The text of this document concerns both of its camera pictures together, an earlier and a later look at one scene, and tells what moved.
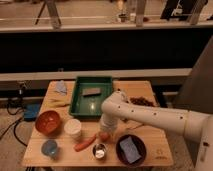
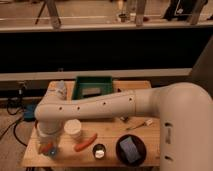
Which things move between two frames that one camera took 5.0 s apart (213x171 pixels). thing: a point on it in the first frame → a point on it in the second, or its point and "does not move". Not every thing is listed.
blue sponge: [130, 149] does not move
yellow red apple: [104, 137] → [45, 149]
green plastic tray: [89, 94] does not move
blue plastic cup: [49, 148] does not move
